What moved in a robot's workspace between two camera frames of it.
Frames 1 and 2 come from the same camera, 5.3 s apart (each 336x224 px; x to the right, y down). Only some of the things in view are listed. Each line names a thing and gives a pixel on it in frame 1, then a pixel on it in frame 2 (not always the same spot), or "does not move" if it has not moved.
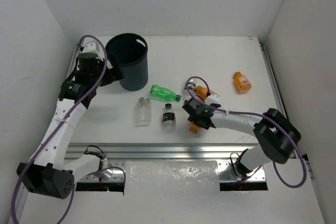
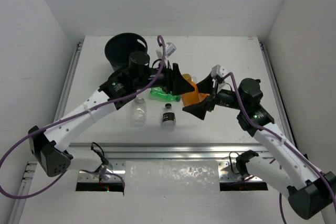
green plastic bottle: x=164 y=94 does not move
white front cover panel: x=177 y=192 does not move
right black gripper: x=191 y=118 -> x=205 y=86
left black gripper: x=111 y=74 -> x=169 y=80
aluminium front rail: x=151 y=150 does not move
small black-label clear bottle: x=168 y=119 does not move
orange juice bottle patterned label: x=193 y=128 -> x=195 y=97
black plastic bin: x=130 y=51 does not move
